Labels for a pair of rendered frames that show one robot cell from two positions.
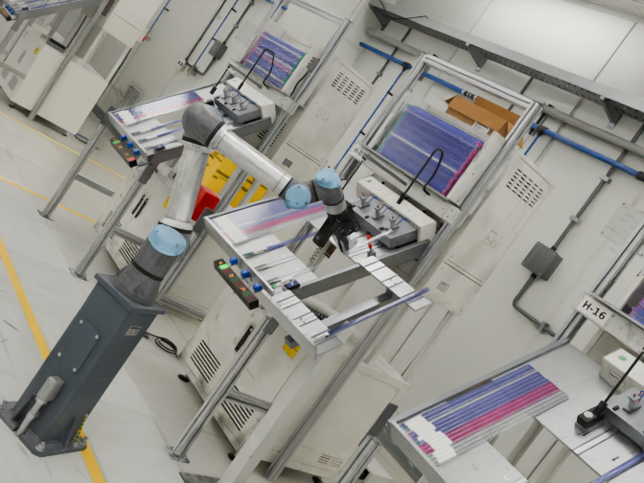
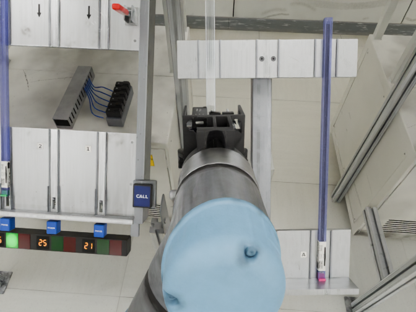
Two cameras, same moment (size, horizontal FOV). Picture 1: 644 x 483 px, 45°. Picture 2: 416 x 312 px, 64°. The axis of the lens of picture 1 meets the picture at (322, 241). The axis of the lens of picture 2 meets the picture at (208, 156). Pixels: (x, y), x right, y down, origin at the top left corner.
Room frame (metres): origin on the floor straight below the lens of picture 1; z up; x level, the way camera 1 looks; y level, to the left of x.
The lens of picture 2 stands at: (2.52, 0.16, 1.41)
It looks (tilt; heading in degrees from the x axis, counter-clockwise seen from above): 53 degrees down; 315
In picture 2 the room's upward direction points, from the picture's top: straight up
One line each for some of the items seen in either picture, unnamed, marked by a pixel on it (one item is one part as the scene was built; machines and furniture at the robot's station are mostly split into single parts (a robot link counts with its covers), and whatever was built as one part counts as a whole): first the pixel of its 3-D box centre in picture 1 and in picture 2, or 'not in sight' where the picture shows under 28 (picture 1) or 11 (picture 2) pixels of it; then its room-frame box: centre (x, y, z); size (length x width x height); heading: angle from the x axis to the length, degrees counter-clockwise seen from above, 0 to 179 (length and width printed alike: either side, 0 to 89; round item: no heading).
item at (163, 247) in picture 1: (161, 249); not in sight; (2.44, 0.40, 0.72); 0.13 x 0.12 x 0.14; 3
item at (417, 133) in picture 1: (433, 151); not in sight; (3.42, -0.17, 1.52); 0.51 x 0.13 x 0.27; 41
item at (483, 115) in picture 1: (493, 120); not in sight; (3.69, -0.33, 1.82); 0.68 x 0.30 x 0.20; 41
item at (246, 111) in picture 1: (185, 179); not in sight; (4.50, 0.85, 0.66); 1.01 x 0.73 x 1.31; 131
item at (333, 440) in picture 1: (287, 376); (106, 127); (3.54, -0.23, 0.31); 0.70 x 0.65 x 0.62; 41
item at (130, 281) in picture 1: (140, 279); not in sight; (2.43, 0.40, 0.60); 0.15 x 0.15 x 0.10
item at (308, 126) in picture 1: (239, 152); not in sight; (4.65, 0.71, 0.95); 1.35 x 0.82 x 1.90; 131
